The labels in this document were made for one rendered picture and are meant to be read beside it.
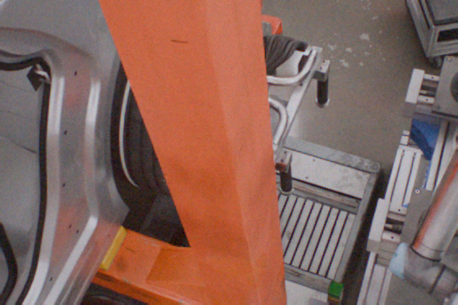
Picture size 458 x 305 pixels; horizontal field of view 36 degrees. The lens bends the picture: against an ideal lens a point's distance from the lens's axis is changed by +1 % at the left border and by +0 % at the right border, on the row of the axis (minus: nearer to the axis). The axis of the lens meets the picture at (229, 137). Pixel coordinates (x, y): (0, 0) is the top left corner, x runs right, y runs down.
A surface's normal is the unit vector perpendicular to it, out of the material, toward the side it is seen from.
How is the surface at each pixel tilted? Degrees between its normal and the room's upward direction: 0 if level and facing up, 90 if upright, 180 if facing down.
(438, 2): 0
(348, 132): 0
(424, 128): 0
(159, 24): 90
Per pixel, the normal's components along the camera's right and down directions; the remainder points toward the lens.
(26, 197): -0.14, -0.42
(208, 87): -0.38, 0.81
